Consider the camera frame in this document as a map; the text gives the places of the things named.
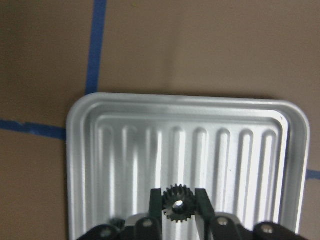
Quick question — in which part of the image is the silver ribbed metal tray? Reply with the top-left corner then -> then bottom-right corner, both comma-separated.
66,93 -> 310,240

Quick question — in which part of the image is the black bearing gear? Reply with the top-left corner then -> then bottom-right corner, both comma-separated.
109,217 -> 126,230
162,184 -> 196,223

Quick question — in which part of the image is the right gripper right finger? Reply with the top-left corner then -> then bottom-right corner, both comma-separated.
194,188 -> 215,220

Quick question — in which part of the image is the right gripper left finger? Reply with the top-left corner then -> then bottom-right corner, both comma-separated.
148,188 -> 163,223

